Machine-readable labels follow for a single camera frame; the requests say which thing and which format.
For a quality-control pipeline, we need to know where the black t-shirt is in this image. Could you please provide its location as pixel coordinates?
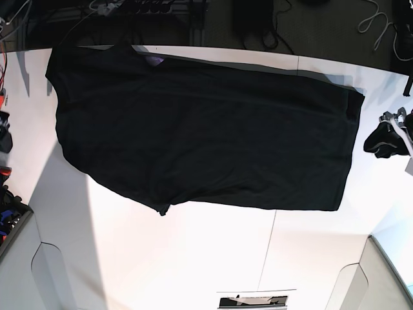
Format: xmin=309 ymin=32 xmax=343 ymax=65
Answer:
xmin=46 ymin=45 xmax=365 ymax=215

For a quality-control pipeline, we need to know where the grey table bracket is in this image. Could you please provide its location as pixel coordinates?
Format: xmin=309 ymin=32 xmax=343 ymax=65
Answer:
xmin=31 ymin=242 xmax=77 ymax=310
xmin=325 ymin=263 xmax=368 ymax=310

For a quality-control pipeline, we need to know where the left grey table bracket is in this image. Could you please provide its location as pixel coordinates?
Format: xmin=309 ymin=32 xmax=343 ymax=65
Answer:
xmin=31 ymin=242 xmax=77 ymax=310

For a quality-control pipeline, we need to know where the grey looped cable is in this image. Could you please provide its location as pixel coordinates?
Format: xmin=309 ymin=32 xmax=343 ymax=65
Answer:
xmin=357 ymin=0 xmax=413 ymax=61

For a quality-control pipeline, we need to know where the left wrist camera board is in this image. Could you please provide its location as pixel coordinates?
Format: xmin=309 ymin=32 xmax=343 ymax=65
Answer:
xmin=405 ymin=158 xmax=413 ymax=176

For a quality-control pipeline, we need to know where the right grey table bracket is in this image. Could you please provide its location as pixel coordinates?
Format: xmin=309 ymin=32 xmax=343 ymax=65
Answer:
xmin=325 ymin=263 xmax=368 ymax=310

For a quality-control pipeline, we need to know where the red handled screwdriver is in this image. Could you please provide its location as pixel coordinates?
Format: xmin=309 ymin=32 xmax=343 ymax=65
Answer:
xmin=0 ymin=89 xmax=7 ymax=109

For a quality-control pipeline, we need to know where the bin of dark clothes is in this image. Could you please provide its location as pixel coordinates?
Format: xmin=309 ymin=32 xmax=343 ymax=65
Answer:
xmin=1 ymin=185 xmax=34 ymax=258

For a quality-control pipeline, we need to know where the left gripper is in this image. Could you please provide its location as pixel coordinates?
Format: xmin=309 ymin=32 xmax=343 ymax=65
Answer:
xmin=363 ymin=107 xmax=413 ymax=159

